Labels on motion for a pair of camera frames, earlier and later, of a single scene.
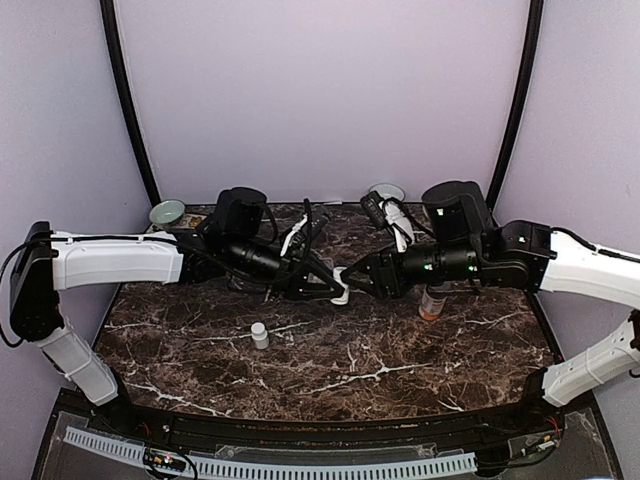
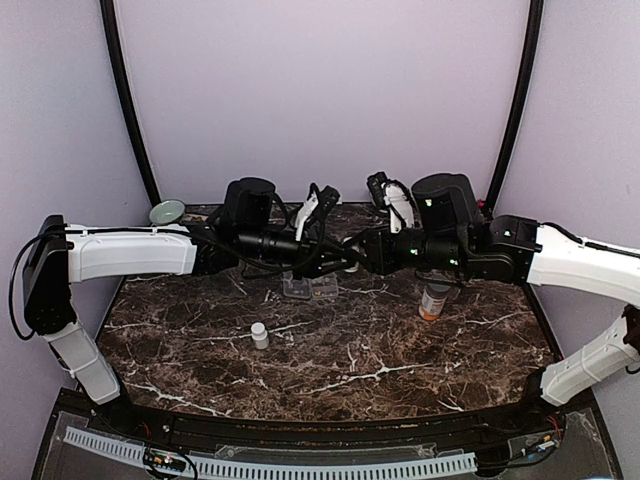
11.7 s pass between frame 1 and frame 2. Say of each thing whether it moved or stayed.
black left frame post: stayed
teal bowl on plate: stayed
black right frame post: stayed
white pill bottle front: stayed
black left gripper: moved
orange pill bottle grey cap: stayed
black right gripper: moved
